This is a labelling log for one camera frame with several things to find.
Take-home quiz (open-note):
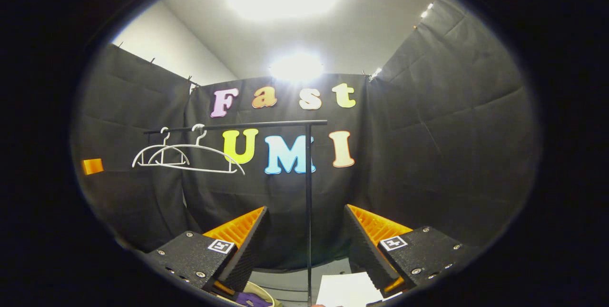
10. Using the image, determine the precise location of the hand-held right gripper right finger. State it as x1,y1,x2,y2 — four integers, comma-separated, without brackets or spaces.
344,204,471,298

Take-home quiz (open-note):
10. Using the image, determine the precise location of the white plastic clothes hanger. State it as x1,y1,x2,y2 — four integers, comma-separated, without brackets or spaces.
132,127,191,168
147,124,246,175

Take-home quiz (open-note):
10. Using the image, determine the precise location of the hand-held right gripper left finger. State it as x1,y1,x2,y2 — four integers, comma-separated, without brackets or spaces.
145,206,269,298

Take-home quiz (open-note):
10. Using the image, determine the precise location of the purple corduroy jacket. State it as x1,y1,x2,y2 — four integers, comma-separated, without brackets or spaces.
236,291,269,307

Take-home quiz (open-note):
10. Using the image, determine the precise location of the black metal clothes rack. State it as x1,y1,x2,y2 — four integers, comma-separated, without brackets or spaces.
144,119,329,307

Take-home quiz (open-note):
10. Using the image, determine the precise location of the white paper sheet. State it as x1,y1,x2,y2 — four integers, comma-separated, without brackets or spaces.
315,271,387,307

